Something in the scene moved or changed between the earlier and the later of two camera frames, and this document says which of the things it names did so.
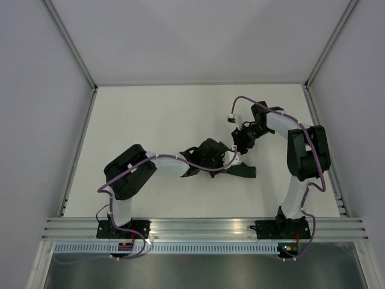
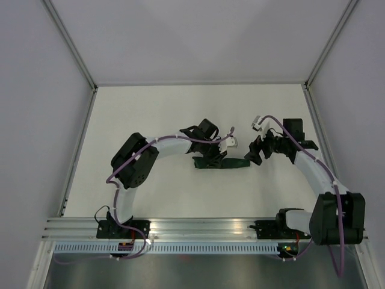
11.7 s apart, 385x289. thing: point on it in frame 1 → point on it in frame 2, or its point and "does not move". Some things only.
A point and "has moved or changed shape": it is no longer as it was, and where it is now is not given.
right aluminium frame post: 319,61 does not move
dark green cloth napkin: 242,169 has moved or changed shape
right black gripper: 240,141 → 255,148
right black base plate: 284,229 does not move
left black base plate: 105,229 does not move
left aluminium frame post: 70,44 does not move
